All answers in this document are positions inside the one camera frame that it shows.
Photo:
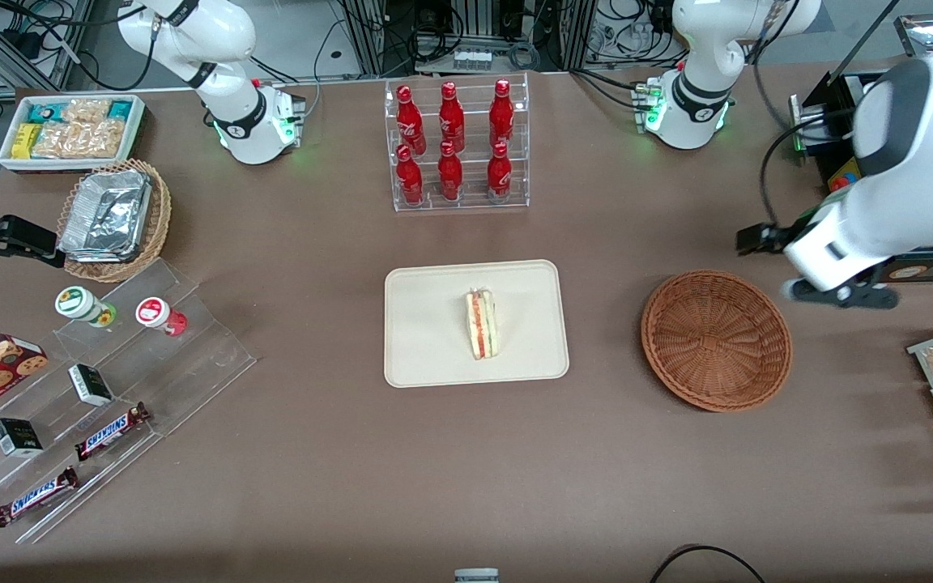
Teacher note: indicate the triangular sandwich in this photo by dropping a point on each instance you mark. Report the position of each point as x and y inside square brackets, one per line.
[483, 328]

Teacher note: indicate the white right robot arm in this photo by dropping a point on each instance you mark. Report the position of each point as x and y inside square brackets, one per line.
[191, 40]

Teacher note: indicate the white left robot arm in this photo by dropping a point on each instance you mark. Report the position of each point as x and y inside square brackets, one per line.
[697, 48]

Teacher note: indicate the round brown wicker basket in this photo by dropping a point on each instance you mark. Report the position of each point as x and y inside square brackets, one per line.
[717, 340]

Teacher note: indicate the light tan wicker basket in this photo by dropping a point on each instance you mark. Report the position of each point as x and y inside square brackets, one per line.
[157, 219]

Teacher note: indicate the beige rectangular tray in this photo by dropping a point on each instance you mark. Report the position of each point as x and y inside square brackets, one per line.
[426, 324]

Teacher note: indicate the white plastic snack bin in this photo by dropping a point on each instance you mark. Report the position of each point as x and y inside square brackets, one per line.
[9, 162]

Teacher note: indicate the aluminium foil container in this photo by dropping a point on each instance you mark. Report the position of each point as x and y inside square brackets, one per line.
[106, 214]

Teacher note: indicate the green lid yogurt cup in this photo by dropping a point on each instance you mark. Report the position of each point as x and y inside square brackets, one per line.
[78, 304]

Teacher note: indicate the yellow snack packet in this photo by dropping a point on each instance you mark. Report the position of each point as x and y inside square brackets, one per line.
[25, 140]

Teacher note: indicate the large clear cracker bag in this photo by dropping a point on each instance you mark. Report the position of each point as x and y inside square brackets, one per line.
[82, 140]

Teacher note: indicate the teal snack packet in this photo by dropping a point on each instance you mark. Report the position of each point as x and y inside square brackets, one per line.
[44, 112]
[120, 108]

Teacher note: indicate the small clear cracker bag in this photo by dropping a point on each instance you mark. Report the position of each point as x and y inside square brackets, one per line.
[86, 110]

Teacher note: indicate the black hot food display machine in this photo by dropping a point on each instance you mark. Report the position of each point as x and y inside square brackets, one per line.
[831, 97]

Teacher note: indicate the red lid yogurt cup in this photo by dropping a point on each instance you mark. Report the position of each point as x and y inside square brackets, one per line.
[155, 313]

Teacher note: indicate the small black carton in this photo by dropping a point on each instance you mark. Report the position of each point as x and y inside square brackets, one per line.
[17, 437]
[91, 385]

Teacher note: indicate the clear acrylic step display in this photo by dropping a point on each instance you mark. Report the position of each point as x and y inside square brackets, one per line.
[191, 356]

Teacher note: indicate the Snickers chocolate bar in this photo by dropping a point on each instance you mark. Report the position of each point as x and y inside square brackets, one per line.
[33, 498]
[110, 431]

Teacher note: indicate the red cola bottle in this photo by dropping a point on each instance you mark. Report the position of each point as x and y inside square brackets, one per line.
[450, 174]
[451, 117]
[501, 113]
[499, 172]
[410, 178]
[410, 121]

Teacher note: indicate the clear acrylic bottle rack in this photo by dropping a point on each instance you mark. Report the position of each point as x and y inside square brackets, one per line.
[470, 202]

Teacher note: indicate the white power strip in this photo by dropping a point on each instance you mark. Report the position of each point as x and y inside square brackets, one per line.
[472, 58]

